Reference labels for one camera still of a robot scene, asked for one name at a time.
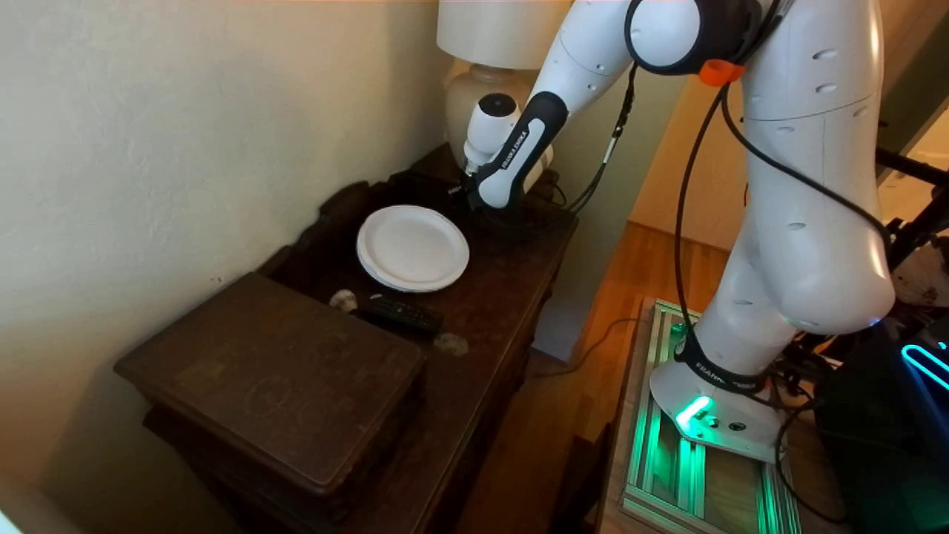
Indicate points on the dark wooden lamp stand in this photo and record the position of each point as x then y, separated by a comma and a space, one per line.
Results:
446, 177

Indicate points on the white paper plate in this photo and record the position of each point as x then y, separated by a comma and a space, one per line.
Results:
409, 248

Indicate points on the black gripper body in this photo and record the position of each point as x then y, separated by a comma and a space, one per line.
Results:
488, 195

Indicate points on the black remote control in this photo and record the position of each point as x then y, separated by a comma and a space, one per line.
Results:
414, 322

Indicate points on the dark wooden box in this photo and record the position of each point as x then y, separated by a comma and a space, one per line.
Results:
280, 399

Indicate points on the dark wooden dresser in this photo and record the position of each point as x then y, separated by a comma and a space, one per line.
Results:
473, 364

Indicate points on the robot base platform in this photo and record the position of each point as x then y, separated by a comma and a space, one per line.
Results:
694, 471

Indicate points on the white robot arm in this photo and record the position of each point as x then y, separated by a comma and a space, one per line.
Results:
811, 248

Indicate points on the beige ceramic table lamp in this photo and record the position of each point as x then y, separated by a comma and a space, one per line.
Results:
497, 45

